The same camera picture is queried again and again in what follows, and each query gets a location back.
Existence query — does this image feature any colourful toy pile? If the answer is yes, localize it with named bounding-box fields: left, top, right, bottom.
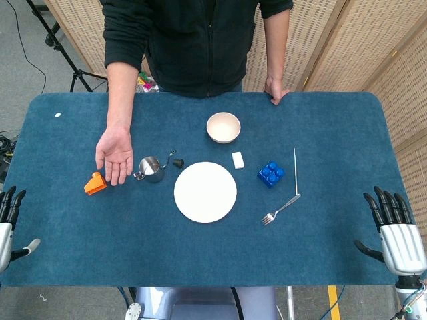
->
left=135, top=71, right=159, bottom=93

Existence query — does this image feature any silver fork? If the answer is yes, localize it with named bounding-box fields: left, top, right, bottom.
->
left=260, top=193, right=302, bottom=226

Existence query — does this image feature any person's right hand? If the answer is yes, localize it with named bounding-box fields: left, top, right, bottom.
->
left=95, top=125, right=135, bottom=187

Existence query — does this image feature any white round plate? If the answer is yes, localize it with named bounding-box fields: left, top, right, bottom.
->
left=173, top=161, right=238, bottom=224

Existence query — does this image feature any black floor cable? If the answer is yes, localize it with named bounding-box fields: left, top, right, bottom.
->
left=6, top=0, right=47, bottom=95

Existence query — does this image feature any silver table leg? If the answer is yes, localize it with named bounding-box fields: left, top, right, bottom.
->
left=286, top=286, right=296, bottom=320

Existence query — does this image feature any person's right forearm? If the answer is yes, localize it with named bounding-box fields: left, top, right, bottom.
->
left=105, top=61, right=140, bottom=134

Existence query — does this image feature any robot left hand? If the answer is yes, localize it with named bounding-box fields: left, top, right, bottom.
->
left=0, top=185, right=41, bottom=274

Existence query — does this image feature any thin white stick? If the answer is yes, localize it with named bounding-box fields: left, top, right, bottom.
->
left=293, top=148, right=300, bottom=196

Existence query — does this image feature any person torso black jacket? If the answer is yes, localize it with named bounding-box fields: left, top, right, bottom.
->
left=99, top=0, right=294, bottom=99

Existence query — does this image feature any steel gooseneck pitcher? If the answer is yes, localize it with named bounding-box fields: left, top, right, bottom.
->
left=133, top=149, right=177, bottom=184

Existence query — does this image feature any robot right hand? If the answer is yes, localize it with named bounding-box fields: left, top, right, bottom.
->
left=353, top=185, right=427, bottom=277

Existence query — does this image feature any orange plastic object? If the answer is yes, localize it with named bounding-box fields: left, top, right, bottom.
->
left=83, top=171, right=108, bottom=195

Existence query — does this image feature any beige bowl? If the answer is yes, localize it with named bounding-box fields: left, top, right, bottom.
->
left=205, top=112, right=242, bottom=145

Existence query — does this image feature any blue toy block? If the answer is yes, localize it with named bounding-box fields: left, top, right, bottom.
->
left=256, top=161, right=286, bottom=189

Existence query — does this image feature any person's left hand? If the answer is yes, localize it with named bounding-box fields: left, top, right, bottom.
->
left=264, top=75, right=290, bottom=106

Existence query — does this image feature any black tripod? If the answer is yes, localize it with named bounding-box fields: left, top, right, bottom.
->
left=26, top=0, right=109, bottom=93

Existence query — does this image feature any person's left forearm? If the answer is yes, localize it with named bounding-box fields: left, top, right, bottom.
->
left=264, top=13, right=287, bottom=81

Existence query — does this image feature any robot torso grey blue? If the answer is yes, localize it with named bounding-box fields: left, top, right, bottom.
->
left=125, top=286, right=280, bottom=320

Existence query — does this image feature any cable bundle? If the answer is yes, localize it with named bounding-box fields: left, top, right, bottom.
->
left=0, top=131, right=18, bottom=183

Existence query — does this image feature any blue table cloth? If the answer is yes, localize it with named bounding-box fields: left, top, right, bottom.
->
left=0, top=92, right=416, bottom=287

